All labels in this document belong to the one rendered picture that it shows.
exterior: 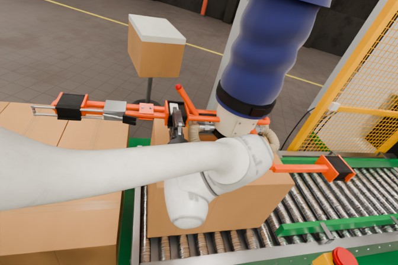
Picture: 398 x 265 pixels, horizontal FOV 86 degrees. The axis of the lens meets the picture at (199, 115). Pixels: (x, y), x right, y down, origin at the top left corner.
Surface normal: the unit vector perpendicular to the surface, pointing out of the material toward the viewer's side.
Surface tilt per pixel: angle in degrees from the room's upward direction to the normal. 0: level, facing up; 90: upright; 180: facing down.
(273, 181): 0
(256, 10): 75
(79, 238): 0
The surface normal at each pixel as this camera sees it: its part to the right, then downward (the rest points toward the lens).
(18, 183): 0.92, 0.23
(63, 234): 0.23, -0.78
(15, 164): 0.97, -0.14
